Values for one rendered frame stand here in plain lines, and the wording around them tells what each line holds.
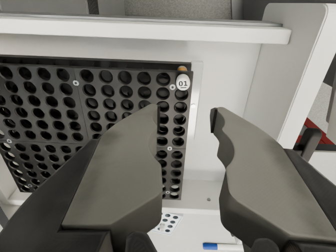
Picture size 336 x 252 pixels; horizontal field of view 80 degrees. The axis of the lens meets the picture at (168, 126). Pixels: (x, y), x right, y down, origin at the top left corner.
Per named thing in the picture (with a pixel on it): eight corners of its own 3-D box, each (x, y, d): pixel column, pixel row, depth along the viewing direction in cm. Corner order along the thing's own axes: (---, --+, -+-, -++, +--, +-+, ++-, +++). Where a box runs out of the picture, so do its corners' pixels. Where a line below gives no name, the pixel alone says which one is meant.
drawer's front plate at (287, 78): (281, 3, 22) (358, 4, 13) (230, 186, 37) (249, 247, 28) (265, 2, 22) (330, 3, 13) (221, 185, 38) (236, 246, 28)
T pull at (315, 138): (317, 125, 21) (325, 132, 20) (291, 177, 25) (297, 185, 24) (282, 124, 21) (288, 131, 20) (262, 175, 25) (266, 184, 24)
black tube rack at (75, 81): (189, 56, 24) (193, 73, 18) (180, 167, 33) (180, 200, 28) (4, 49, 24) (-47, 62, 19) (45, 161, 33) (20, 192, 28)
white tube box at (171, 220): (183, 202, 49) (183, 216, 46) (171, 222, 53) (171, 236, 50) (133, 190, 47) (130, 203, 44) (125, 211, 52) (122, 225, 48)
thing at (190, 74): (193, 70, 19) (193, 72, 18) (180, 196, 28) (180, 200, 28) (173, 70, 19) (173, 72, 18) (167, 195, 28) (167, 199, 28)
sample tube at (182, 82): (187, 74, 22) (190, 90, 18) (176, 75, 22) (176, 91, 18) (187, 63, 21) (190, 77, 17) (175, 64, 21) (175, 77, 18)
